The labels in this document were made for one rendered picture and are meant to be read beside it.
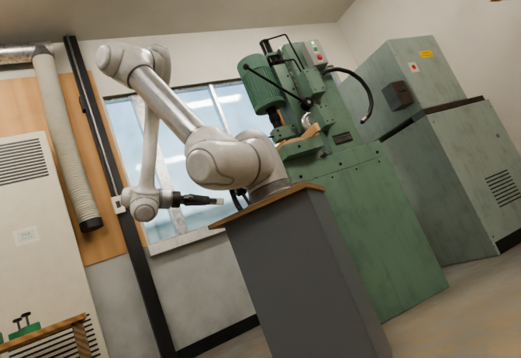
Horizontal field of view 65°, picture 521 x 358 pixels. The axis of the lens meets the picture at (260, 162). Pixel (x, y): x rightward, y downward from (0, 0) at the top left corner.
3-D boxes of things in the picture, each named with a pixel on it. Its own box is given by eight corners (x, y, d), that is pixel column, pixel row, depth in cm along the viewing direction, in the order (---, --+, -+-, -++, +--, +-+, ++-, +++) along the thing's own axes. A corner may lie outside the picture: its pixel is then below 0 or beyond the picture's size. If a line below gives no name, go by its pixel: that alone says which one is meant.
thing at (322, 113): (318, 132, 218) (308, 112, 220) (328, 129, 221) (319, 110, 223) (326, 125, 209) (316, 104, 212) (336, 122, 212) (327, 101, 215)
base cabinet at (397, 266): (312, 334, 214) (263, 208, 229) (394, 291, 237) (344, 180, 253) (357, 338, 174) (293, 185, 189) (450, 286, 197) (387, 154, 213)
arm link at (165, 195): (157, 191, 185) (170, 192, 187) (156, 211, 182) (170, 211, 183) (159, 185, 177) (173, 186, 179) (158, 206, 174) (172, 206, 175)
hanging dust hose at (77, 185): (77, 235, 287) (29, 66, 318) (103, 228, 296) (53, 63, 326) (77, 230, 273) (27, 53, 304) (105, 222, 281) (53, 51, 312)
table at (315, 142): (236, 197, 237) (232, 187, 239) (280, 182, 250) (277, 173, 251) (270, 161, 183) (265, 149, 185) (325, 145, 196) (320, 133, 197)
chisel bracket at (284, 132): (274, 147, 223) (268, 133, 225) (296, 141, 229) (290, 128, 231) (279, 142, 216) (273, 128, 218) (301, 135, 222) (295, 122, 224)
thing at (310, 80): (307, 100, 223) (296, 77, 226) (320, 97, 226) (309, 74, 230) (313, 93, 215) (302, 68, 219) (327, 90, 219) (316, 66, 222)
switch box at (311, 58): (310, 70, 231) (299, 47, 234) (324, 68, 235) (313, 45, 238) (315, 65, 225) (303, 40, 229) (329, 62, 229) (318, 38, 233)
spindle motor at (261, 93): (251, 118, 231) (232, 72, 238) (278, 112, 238) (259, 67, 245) (261, 104, 215) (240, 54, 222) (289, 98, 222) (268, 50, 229)
